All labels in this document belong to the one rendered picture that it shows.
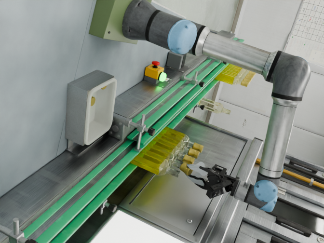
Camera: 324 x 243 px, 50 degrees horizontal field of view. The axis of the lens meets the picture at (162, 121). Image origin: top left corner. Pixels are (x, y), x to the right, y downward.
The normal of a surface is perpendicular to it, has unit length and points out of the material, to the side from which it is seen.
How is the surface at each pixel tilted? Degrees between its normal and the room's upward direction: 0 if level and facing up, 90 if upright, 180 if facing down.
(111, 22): 4
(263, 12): 90
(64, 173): 90
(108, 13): 90
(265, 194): 91
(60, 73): 0
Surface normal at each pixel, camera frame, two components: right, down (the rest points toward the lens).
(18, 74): 0.89, 0.35
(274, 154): -0.28, 0.19
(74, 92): -0.42, 0.40
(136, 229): 0.18, -0.85
